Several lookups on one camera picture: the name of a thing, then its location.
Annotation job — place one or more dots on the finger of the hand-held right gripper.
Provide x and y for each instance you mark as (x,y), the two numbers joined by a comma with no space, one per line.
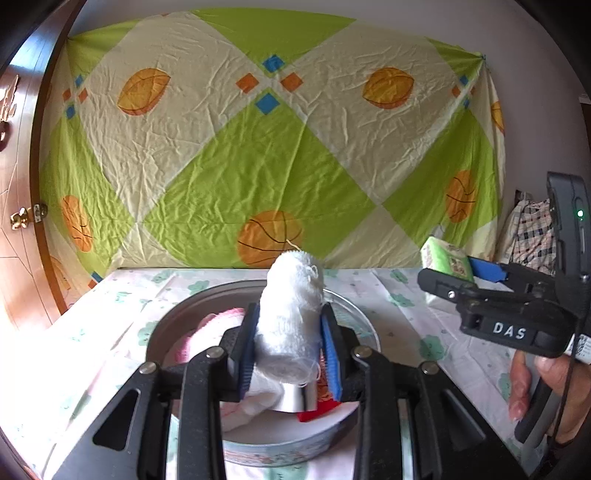
(443,285)
(487,270)

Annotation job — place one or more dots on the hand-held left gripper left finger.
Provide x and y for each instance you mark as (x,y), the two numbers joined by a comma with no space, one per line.
(249,350)

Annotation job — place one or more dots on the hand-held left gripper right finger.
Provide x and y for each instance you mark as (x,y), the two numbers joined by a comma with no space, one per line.
(330,355)

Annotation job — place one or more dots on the green tissue packet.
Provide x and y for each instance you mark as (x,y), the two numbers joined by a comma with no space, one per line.
(443,258)

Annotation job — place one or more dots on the pink fluffy plush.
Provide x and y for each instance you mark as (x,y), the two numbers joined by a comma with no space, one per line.
(207,332)

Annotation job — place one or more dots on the round metal tin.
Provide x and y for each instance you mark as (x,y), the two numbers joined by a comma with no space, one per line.
(353,316)

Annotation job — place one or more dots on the white towel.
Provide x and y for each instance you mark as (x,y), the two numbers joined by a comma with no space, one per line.
(288,314)

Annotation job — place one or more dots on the red embroidered pouch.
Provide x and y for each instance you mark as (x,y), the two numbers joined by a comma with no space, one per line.
(309,415)

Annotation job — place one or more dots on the person's right hand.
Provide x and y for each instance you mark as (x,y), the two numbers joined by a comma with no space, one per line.
(519,387)

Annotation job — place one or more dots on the plaid bag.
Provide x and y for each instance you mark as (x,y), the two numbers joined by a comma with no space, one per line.
(531,240)

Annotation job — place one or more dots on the basketball print hanging sheet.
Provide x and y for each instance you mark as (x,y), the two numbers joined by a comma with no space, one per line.
(207,161)

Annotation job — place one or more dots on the wooden door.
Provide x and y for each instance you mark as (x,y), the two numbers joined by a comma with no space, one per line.
(23,138)

